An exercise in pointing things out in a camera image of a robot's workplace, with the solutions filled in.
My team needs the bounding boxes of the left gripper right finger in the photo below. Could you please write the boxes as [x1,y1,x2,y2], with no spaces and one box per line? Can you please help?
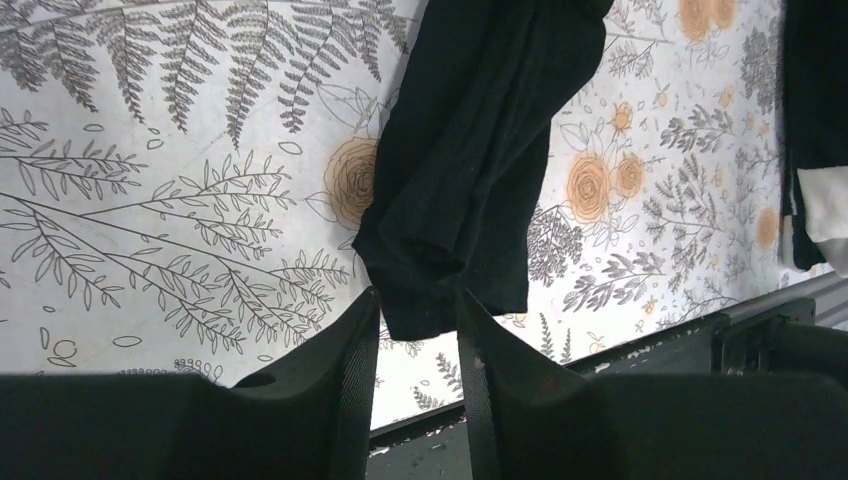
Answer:
[455,288,848,480]

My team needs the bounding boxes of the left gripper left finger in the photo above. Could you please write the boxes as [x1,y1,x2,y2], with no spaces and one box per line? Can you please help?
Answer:
[1,288,380,479]

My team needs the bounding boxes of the black underwear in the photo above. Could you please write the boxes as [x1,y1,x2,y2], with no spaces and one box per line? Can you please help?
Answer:
[353,0,611,341]

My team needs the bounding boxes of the floral patterned table mat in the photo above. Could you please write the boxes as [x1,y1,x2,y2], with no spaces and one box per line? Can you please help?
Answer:
[0,0,836,432]

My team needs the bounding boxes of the black white checkered blanket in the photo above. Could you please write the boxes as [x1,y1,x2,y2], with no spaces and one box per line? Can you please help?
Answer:
[780,1,847,277]

